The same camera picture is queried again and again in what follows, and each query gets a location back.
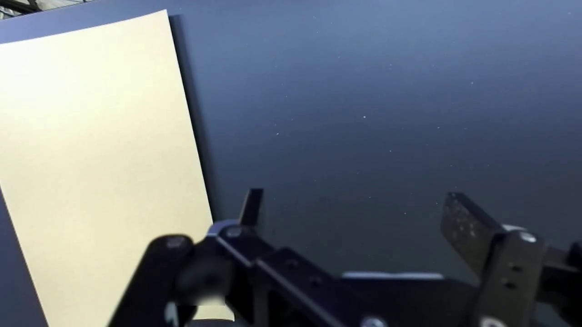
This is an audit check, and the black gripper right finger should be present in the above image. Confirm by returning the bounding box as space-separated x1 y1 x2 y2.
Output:
439 190 582 327

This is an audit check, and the beige flat board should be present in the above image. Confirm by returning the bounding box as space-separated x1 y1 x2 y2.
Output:
0 6 237 327

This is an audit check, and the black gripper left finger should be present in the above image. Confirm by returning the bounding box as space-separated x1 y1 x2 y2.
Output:
108 186 366 327

